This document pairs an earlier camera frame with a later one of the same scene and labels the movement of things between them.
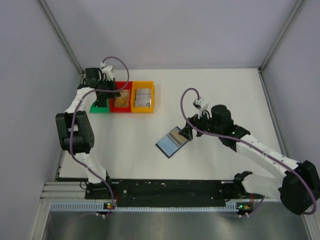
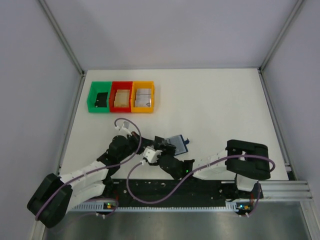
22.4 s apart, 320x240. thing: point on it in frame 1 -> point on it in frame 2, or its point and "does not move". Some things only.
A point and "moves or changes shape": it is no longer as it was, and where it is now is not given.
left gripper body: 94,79 -> 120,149
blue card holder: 171,142 moves or changes shape
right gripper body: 195,125 -> 164,152
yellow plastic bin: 142,84 does not move
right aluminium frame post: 262,65 does not move
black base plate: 169,193 does not move
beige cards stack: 123,100 does not move
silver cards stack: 143,97 does not move
